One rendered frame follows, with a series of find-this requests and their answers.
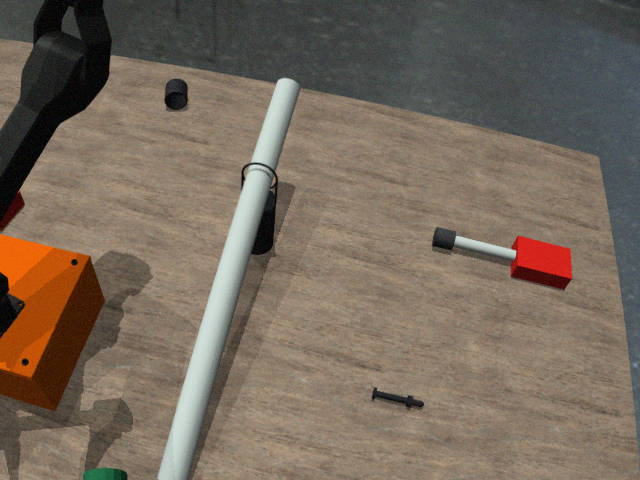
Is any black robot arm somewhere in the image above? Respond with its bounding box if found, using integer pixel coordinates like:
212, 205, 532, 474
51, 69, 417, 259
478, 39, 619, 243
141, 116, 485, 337
0, 0, 112, 337

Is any black bolt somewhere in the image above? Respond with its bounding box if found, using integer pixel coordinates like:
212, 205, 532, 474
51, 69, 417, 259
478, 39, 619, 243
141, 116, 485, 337
372, 387, 424, 407

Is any short black cylinder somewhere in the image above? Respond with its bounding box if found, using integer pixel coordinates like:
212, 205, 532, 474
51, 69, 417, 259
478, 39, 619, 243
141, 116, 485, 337
164, 79, 188, 110

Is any green cup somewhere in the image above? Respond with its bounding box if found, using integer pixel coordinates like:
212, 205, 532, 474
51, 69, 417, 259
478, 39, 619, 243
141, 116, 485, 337
83, 468, 127, 480

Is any long pale grey pipe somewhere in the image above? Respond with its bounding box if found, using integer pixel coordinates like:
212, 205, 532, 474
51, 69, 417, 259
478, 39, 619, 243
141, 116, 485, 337
157, 78, 300, 480

